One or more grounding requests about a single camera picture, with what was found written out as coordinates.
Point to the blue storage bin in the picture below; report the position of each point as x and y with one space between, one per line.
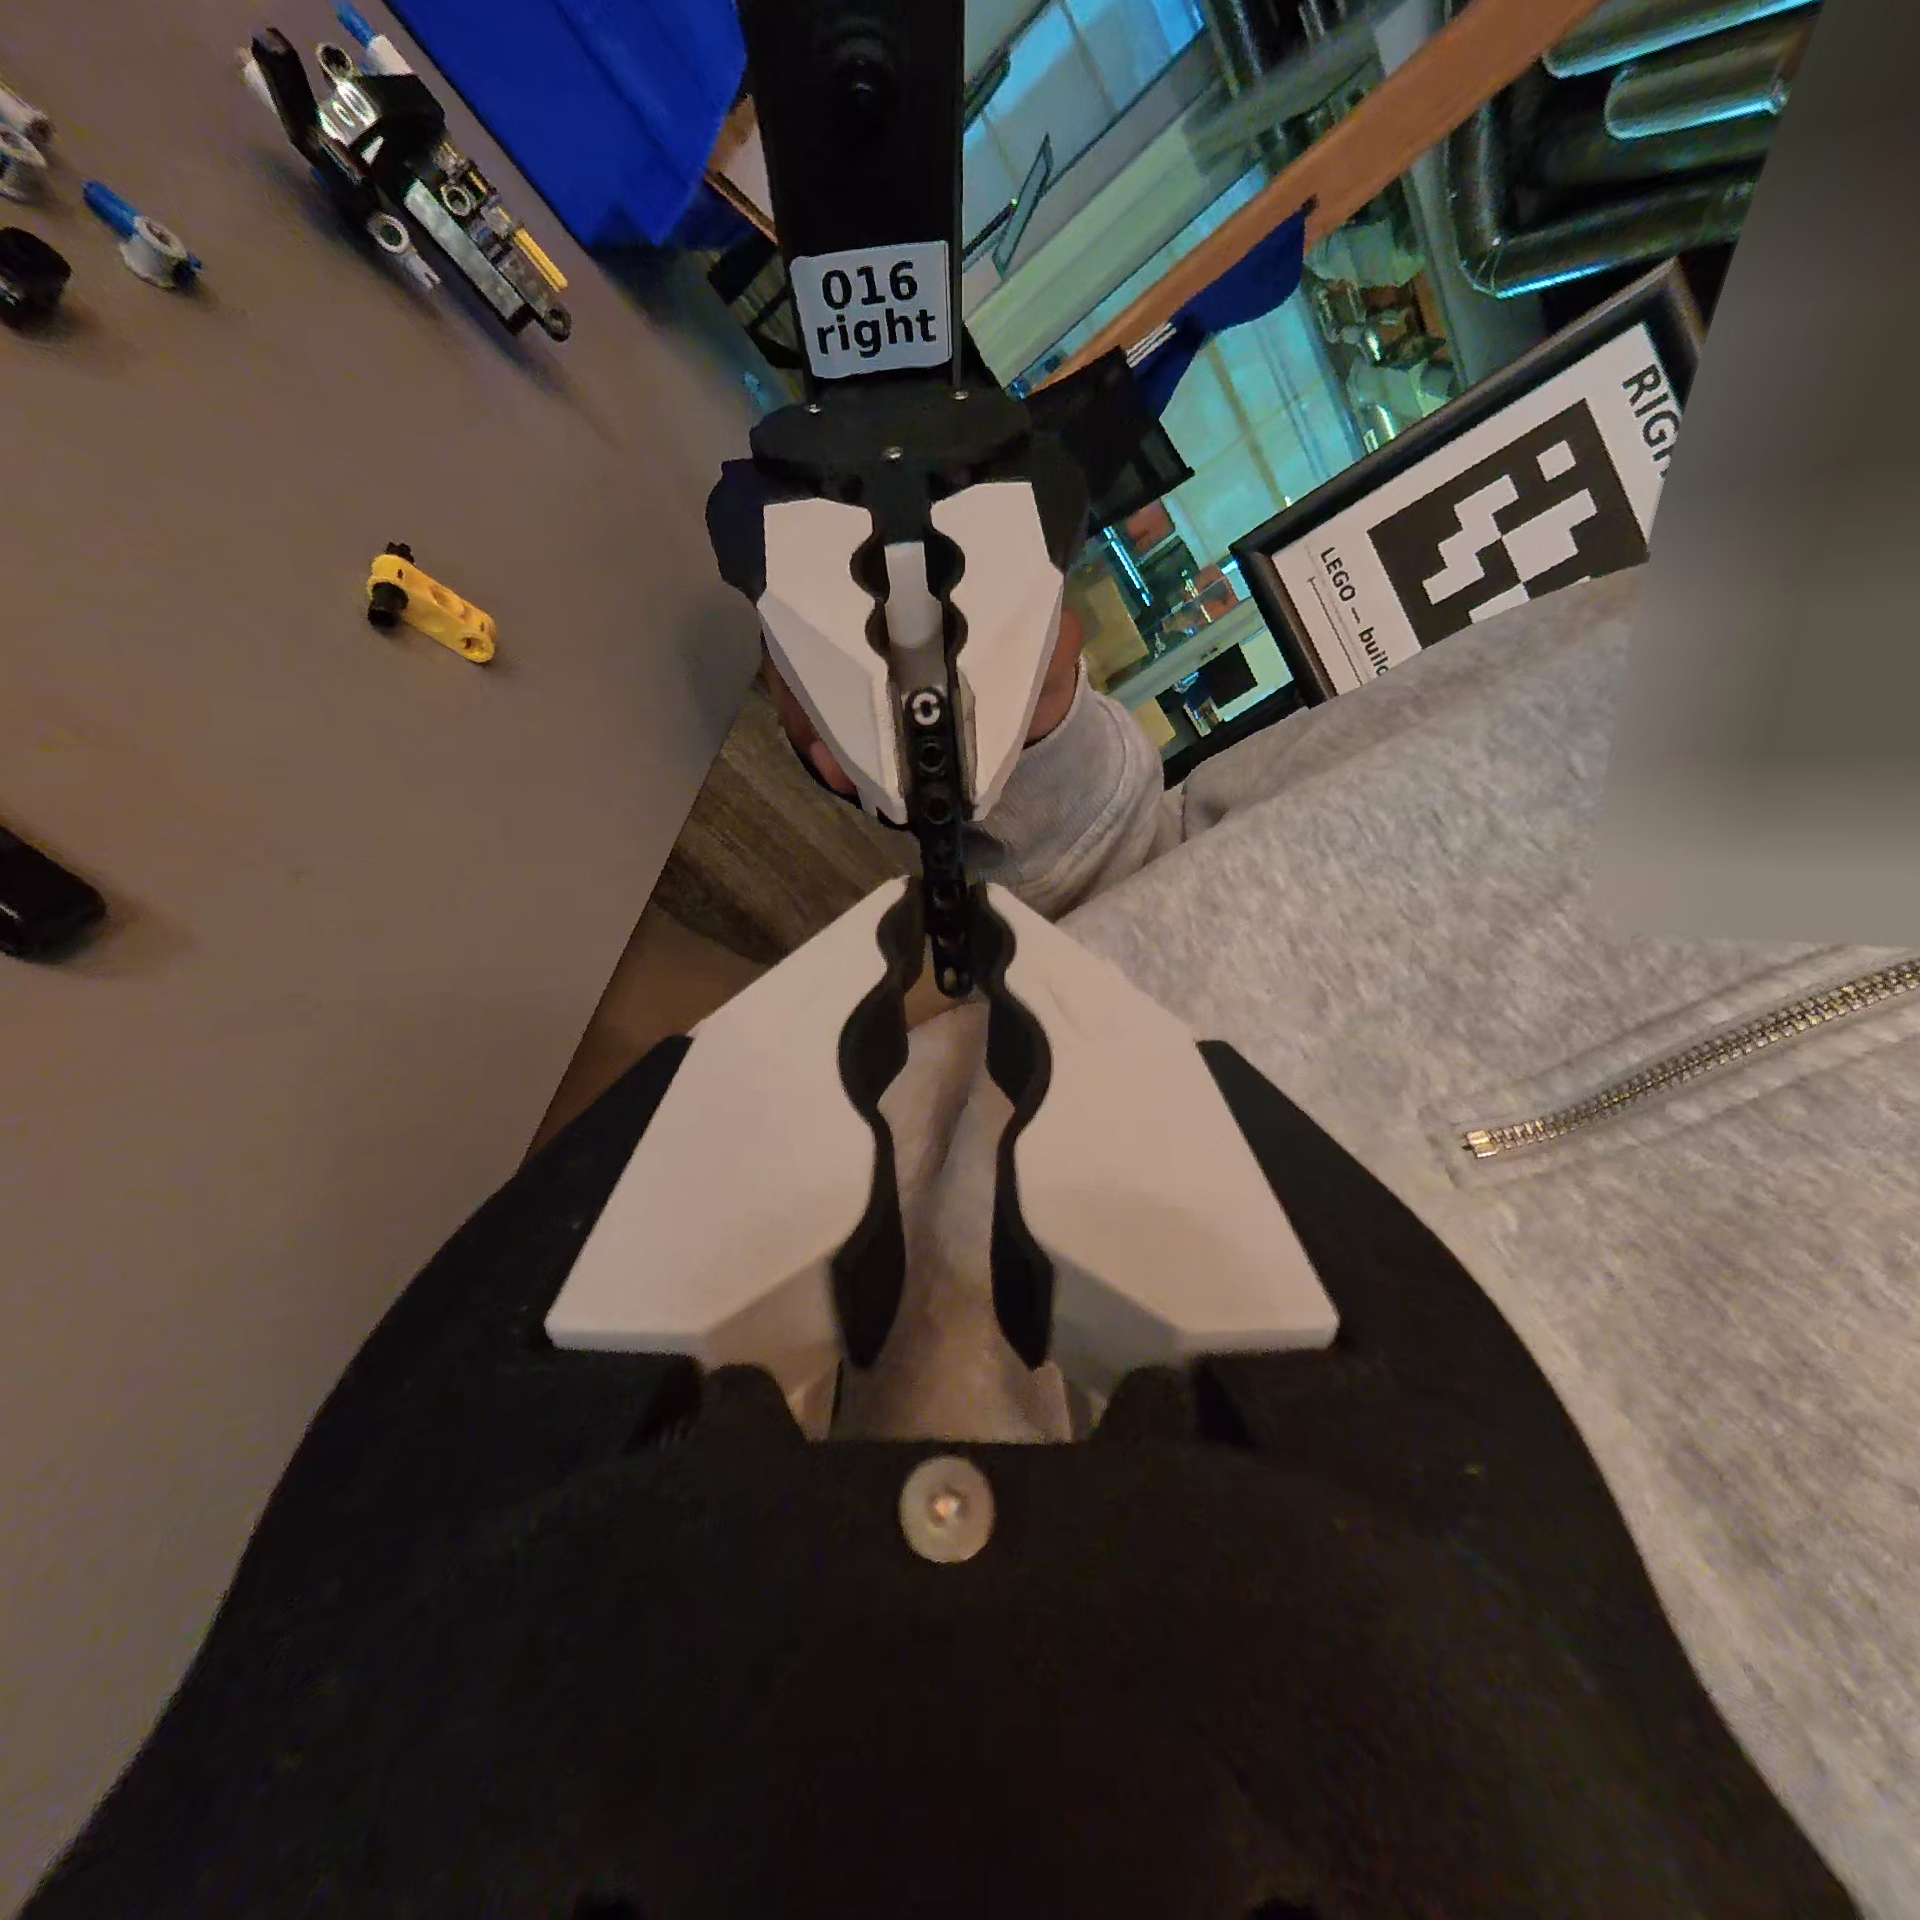
583 107

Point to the person's right forearm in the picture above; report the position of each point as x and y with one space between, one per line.
1095 795

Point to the blue and white lego pin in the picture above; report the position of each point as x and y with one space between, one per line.
147 240

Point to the shiny metal pipes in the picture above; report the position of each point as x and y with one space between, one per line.
1651 151

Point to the white lego connector piece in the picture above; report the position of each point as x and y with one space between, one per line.
16 151

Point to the person's right hand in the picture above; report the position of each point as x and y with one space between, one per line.
802 728

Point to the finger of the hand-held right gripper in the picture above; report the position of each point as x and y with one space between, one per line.
817 615
1011 602

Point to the black lego beam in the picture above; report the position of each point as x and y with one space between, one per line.
934 841

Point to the black lego block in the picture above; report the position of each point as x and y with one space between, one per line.
38 900

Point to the framed marker sign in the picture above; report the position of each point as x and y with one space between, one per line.
1499 524

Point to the black and yellow lego assembly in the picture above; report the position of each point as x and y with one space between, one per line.
436 194

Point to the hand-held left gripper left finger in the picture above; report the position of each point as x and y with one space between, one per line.
705 1202

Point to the yellow lego beam piece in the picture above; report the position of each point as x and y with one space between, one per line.
443 608

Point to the grey zip hoodie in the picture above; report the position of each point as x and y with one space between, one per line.
1499 977

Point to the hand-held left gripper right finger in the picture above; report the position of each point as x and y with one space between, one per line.
1154 1202

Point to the small black lego piece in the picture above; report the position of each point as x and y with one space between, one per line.
28 279

